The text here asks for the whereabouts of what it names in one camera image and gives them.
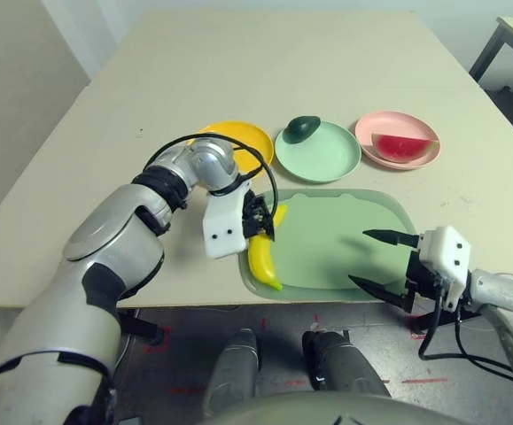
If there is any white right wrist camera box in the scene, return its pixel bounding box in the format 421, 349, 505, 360
417, 225, 472, 311

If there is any grey robot leg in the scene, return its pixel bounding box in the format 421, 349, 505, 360
301, 329, 390, 398
202, 328, 260, 417

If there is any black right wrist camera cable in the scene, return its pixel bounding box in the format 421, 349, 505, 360
417, 296, 513, 384

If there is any green silicone mat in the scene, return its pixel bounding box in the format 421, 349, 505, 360
237, 188, 419, 303

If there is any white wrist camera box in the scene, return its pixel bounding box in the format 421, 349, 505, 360
417, 225, 472, 311
202, 185, 251, 259

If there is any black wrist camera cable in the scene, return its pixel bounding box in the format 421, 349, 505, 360
144, 132, 280, 243
417, 296, 513, 384

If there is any yellow plastic plate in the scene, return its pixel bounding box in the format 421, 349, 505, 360
196, 120, 276, 181

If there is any red toy watermelon slice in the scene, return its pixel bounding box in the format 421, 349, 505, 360
371, 133, 439, 163

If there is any grey left robot leg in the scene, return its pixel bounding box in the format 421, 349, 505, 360
202, 328, 260, 417

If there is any pink plastic plate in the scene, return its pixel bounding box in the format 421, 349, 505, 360
354, 111, 442, 171

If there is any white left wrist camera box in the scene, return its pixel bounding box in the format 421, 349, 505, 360
202, 185, 251, 259

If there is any dark green toy avocado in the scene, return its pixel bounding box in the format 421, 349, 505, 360
283, 115, 322, 145

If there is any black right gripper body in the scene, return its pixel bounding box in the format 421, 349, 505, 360
400, 250, 443, 311

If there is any black table foot bar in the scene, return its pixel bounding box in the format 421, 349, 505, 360
116, 307, 164, 344
408, 305, 483, 333

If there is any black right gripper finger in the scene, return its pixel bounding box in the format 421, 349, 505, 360
361, 228, 421, 249
347, 274, 412, 309

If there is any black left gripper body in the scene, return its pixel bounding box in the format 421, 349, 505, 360
240, 192, 279, 243

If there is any grey right robot leg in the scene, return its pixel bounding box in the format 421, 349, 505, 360
301, 329, 390, 398

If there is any light green plastic plate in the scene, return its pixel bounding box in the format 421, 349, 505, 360
274, 118, 362, 183

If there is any grey robot torso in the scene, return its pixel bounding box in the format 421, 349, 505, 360
211, 391, 474, 425

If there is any black left wrist camera cable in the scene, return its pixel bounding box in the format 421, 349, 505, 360
144, 132, 280, 243

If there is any yellow toy banana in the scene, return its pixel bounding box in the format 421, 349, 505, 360
247, 203, 289, 292

